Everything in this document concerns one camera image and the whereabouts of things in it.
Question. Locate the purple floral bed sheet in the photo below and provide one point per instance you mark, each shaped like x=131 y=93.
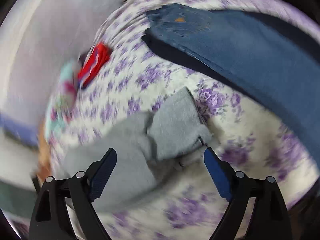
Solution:
x=137 y=80

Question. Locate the blue denim jeans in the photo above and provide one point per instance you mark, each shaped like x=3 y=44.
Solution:
x=240 y=52

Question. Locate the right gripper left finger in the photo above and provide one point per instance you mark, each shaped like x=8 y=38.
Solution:
x=50 y=218

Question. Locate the grey sweatpants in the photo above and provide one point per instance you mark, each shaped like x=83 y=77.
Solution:
x=150 y=147

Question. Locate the blue patterned wall hanging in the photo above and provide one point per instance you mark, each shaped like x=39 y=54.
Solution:
x=22 y=132

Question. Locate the red white blue folded garment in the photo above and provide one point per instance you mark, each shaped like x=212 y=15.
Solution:
x=100 y=54

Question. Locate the teal pink floral folded blanket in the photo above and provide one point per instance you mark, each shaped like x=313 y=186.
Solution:
x=62 y=100

